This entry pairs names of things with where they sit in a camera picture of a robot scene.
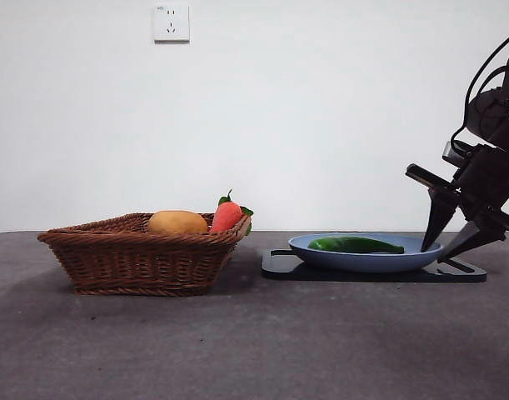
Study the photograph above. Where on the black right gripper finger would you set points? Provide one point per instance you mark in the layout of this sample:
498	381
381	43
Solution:
439	221
472	239

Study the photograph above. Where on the light blue round plate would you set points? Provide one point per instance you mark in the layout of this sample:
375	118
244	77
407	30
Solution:
362	262

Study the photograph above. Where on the green pepper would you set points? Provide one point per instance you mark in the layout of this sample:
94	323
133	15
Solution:
354	245

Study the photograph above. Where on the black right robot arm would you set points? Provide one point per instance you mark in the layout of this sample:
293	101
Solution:
491	114

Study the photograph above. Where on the black rectangular tray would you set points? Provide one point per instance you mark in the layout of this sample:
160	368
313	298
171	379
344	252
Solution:
279	271

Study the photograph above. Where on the orange carrot with green leaves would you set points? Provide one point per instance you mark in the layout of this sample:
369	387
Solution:
227	216

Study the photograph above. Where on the yellow-brown potato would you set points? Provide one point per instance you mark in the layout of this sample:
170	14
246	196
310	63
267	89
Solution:
177	223

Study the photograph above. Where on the brown wicker basket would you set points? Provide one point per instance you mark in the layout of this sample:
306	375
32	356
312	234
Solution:
141	262

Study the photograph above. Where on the pale grey camera box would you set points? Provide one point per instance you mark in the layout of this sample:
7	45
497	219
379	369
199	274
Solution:
453	153

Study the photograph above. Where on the white wall socket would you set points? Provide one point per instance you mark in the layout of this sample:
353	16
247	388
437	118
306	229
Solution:
171	23

